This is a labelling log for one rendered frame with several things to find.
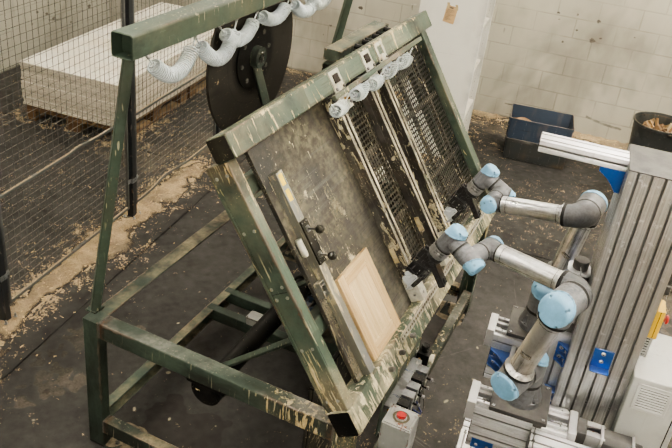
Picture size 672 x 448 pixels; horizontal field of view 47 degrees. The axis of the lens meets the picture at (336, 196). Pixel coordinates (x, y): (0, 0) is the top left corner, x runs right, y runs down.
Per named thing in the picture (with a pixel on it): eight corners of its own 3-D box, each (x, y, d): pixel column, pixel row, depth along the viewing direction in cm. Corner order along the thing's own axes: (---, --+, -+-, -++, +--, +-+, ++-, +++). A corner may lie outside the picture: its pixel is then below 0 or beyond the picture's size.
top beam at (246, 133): (216, 166, 281) (236, 159, 276) (204, 141, 279) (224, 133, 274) (418, 31, 461) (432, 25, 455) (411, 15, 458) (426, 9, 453)
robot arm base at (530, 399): (542, 390, 307) (548, 371, 302) (538, 415, 294) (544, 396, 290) (505, 378, 311) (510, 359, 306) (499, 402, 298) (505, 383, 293)
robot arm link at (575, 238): (531, 293, 346) (577, 194, 317) (541, 278, 358) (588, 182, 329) (555, 306, 342) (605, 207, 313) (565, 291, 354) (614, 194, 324)
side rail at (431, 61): (472, 201, 482) (488, 197, 476) (404, 37, 457) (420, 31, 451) (475, 196, 488) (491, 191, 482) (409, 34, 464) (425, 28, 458)
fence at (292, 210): (362, 375, 326) (370, 374, 324) (267, 176, 305) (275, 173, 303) (367, 368, 330) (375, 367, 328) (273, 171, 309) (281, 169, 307)
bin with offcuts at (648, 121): (670, 203, 701) (694, 138, 670) (612, 189, 713) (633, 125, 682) (668, 180, 745) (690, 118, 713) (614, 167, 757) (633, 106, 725)
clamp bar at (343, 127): (409, 304, 373) (453, 296, 360) (308, 80, 347) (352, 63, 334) (416, 294, 381) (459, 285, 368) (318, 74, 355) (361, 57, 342)
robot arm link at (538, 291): (522, 308, 338) (529, 283, 331) (533, 294, 348) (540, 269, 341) (548, 319, 332) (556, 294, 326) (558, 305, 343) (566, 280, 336)
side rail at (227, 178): (326, 413, 309) (348, 411, 303) (204, 169, 285) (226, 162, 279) (332, 404, 314) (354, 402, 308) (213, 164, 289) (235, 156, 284)
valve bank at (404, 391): (404, 449, 333) (413, 409, 322) (374, 437, 338) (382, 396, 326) (440, 381, 374) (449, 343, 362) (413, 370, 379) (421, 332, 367)
